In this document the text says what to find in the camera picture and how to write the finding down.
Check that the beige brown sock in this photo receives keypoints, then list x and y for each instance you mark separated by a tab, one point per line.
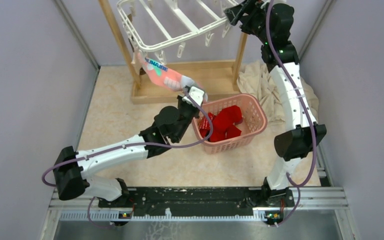
135	61

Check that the wooden drying rack frame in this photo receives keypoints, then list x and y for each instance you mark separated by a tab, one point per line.
215	69

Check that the white plastic clip hanger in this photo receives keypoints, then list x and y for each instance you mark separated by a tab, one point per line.
164	29

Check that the red patterned sock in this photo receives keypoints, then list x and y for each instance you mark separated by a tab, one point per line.
204	125

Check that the beige crumpled cloth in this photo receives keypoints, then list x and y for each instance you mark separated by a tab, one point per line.
254	79

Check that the pink sock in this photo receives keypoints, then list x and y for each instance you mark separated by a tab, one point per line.
163	76

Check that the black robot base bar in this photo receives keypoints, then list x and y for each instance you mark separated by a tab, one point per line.
205	204

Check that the red snowman face sock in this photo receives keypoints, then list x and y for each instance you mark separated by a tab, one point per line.
225	124

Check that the pink plastic laundry basket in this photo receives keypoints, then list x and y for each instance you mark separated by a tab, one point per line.
254	122

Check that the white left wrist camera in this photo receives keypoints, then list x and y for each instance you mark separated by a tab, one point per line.
194	95

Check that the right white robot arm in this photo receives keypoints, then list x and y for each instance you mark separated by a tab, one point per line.
271	22

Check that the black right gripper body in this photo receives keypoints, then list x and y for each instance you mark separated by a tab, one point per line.
254	24

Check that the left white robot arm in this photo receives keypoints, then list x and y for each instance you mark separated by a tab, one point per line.
75	172

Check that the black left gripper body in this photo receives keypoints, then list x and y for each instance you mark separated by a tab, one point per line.
187	113

